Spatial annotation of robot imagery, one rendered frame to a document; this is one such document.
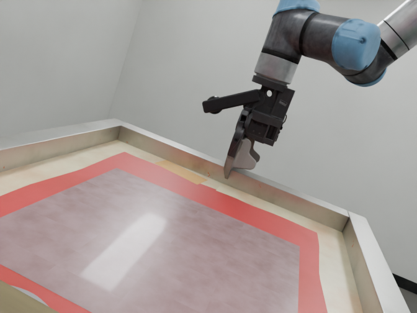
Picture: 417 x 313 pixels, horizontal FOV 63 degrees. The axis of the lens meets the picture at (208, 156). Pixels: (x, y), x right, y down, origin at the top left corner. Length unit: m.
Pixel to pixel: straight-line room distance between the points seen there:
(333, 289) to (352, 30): 0.38
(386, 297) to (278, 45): 0.43
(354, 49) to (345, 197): 3.38
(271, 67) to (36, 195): 0.44
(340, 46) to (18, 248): 0.52
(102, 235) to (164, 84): 3.70
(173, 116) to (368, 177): 2.24
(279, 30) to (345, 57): 0.13
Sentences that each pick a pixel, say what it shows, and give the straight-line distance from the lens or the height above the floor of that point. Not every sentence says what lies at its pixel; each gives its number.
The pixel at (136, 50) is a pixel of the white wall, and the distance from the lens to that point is 4.28.
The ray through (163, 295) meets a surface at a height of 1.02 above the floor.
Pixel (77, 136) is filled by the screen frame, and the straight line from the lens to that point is 0.65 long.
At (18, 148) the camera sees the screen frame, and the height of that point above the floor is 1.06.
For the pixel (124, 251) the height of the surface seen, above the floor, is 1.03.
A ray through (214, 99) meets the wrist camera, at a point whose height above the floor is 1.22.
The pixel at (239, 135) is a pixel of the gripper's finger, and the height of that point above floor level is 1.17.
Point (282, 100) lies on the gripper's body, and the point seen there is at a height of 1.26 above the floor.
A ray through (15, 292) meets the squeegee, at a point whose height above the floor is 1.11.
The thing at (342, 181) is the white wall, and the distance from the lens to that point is 3.88.
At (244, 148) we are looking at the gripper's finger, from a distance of 0.67.
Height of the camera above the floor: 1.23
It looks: 10 degrees down
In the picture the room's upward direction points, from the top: 20 degrees clockwise
